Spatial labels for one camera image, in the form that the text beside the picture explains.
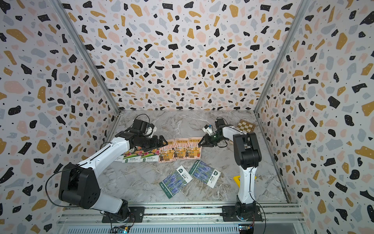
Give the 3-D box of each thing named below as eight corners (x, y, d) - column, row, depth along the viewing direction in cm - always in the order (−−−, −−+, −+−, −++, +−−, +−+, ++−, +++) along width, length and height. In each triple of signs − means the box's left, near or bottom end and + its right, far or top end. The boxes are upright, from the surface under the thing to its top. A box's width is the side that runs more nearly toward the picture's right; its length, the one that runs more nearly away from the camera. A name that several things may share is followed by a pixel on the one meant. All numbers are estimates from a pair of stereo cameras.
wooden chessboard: (235, 129, 114) (236, 126, 111) (239, 121, 119) (240, 118, 116) (251, 135, 110) (253, 132, 107) (254, 127, 115) (255, 124, 112)
